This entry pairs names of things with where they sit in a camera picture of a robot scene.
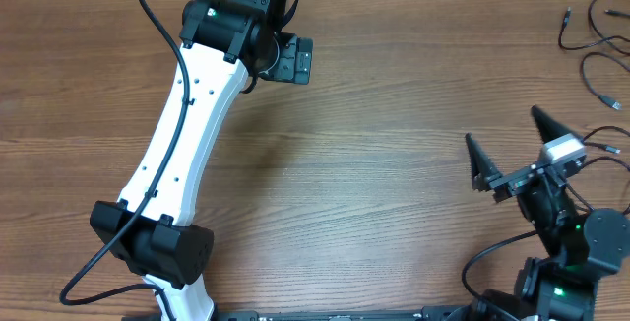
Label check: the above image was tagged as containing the black USB cable bundle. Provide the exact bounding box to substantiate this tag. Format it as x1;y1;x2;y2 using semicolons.
580;124;630;217

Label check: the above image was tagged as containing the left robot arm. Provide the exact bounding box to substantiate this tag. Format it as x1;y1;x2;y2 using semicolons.
90;0;313;320

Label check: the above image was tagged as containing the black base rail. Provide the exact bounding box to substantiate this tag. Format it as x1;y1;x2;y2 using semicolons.
210;306;473;321

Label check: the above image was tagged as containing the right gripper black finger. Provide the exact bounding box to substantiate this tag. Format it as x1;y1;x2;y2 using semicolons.
531;105;581;144
465;133;503;191

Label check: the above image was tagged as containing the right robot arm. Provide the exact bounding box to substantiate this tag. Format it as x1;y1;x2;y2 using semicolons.
450;106;629;321

